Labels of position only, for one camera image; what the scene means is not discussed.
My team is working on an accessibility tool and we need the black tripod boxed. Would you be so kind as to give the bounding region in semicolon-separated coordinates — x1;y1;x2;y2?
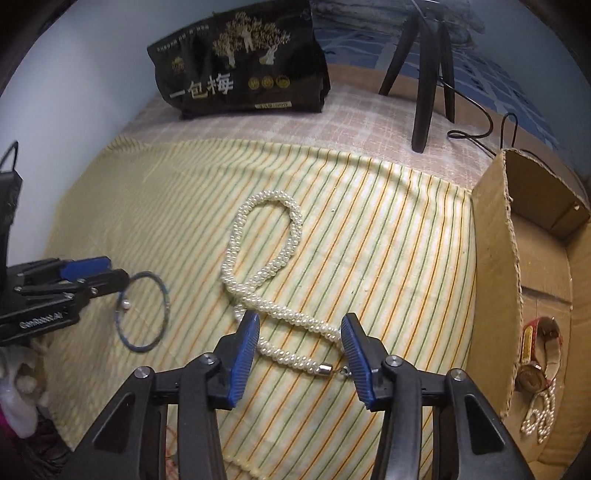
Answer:
379;0;458;153

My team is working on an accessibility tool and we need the black cable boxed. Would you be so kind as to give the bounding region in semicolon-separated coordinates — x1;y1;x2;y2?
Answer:
434;83;561;178

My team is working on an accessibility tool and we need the cardboard box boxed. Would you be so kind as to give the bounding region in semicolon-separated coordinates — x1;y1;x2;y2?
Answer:
470;148;591;478

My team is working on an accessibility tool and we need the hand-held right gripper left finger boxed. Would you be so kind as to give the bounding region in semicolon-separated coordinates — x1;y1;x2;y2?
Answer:
66;309;260;480

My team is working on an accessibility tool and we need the white pearl necklace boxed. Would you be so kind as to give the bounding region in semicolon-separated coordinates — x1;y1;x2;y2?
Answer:
220;188;348;378

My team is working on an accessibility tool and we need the yellow striped cloth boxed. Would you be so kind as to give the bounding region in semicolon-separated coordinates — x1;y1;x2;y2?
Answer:
39;135;477;480

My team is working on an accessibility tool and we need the small pearl bracelet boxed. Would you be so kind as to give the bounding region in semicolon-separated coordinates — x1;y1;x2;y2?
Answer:
521;381;558;445

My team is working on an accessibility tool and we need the blue bangle with pearl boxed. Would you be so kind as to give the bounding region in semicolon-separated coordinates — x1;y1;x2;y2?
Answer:
113;270;171;354

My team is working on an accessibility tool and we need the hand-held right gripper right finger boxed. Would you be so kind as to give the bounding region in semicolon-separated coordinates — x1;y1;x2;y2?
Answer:
341;313;536;480

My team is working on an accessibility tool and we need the black printed snack bag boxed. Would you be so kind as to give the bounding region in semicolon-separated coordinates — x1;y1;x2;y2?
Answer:
147;0;331;121

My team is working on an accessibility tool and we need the white plush toy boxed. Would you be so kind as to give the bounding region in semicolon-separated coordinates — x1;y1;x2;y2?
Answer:
0;339;52;439

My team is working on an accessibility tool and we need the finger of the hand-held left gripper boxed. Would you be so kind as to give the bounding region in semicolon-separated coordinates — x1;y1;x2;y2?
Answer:
18;257;112;289
21;270;131;305

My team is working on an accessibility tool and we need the pink checked cloth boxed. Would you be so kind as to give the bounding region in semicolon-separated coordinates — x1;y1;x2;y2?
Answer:
121;84;497;190

